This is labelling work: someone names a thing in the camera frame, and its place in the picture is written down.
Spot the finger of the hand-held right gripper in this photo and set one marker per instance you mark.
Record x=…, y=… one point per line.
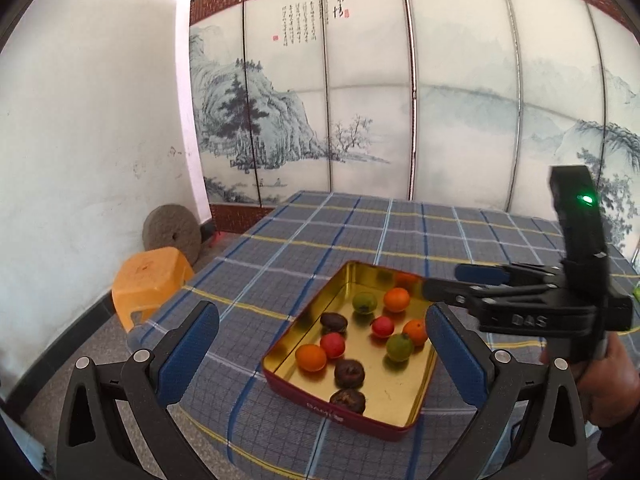
x=445, y=291
x=480, y=274

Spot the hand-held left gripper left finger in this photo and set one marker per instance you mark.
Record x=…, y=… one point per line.
x=190, y=355

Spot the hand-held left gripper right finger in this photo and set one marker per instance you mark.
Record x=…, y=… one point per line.
x=457, y=360

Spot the orange tangerine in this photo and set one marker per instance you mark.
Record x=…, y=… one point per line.
x=310, y=357
x=415, y=332
x=397, y=300

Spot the green round fruit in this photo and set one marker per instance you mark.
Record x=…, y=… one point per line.
x=364, y=302
x=399, y=347

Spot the red and gold tin box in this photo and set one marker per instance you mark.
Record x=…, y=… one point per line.
x=400, y=392

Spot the red round fruit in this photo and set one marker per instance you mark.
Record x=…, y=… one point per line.
x=332, y=345
x=382, y=326

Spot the dark brown wrinkled fruit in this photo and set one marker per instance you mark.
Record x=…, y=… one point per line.
x=349, y=372
x=348, y=401
x=333, y=321

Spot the person's right hand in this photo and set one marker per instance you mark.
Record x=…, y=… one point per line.
x=612, y=385

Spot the orange plastic stool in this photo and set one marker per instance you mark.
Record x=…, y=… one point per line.
x=150, y=280

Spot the blue plaid tablecloth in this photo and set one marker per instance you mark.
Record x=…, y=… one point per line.
x=350, y=230

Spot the round grey millstone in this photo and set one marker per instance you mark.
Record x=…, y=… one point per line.
x=170, y=232

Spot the painted folding screen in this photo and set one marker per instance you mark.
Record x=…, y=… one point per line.
x=460, y=60

